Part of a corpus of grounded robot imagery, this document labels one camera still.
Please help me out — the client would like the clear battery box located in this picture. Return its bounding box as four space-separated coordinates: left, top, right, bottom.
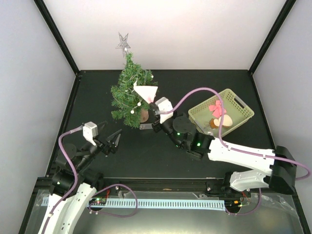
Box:
139 123 153 130

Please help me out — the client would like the small green christmas tree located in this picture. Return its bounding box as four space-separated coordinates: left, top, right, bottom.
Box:
111 53 157 128

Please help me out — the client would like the green plastic basket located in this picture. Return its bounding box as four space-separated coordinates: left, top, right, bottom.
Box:
188 89 254 137

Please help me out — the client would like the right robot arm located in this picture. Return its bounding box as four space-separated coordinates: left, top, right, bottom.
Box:
150 98 297 196

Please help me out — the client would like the pink cone ornament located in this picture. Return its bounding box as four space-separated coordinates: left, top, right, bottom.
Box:
134 81 158 104

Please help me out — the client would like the small circuit board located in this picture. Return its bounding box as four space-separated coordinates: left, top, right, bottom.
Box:
89 197 106 206

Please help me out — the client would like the string of white lights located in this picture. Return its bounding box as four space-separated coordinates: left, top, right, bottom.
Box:
113 70 158 115

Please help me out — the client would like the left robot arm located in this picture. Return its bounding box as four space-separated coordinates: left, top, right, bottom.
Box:
39 121 122 234

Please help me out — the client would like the brown white plush ornament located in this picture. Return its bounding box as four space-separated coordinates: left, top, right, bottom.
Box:
210 115 233 129

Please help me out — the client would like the pink star ornament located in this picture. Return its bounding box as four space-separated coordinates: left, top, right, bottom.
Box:
209 100 227 118

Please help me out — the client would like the light blue slotted cable duct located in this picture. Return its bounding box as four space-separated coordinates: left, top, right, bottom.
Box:
40 196 225 212

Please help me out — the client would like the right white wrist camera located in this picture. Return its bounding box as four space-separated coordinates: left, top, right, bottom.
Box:
155 97 174 124

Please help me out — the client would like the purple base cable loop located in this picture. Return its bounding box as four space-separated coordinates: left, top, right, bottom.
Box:
88 179 139 216

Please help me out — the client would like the silver star tree topper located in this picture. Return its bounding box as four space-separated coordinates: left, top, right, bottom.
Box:
116 33 131 57

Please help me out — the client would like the black aluminium rail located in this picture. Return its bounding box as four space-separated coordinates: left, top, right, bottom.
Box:
35 177 295 199

